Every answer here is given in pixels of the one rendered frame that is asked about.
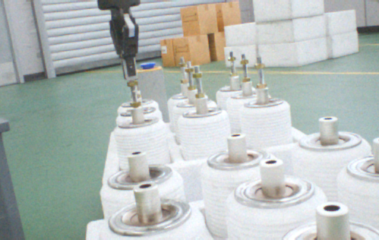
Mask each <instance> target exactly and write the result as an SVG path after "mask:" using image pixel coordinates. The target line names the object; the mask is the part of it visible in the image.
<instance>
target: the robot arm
mask: <svg viewBox="0 0 379 240"><path fill-rule="evenodd" d="M97 3H98V9H100V10H102V11H105V10H110V11H111V16H112V20H111V21H110V22H109V26H110V31H109V32H110V34H111V39H112V42H113V45H114V47H115V53H116V55H118V56H119V58H122V59H121V61H122V70H123V75H124V79H125V80H127V81H129V80H134V79H137V78H138V75H137V66H136V61H135V58H134V57H136V54H138V39H139V25H138V24H136V22H135V18H134V17H132V13H131V9H130V7H137V6H139V5H140V4H141V0H97Z"/></svg>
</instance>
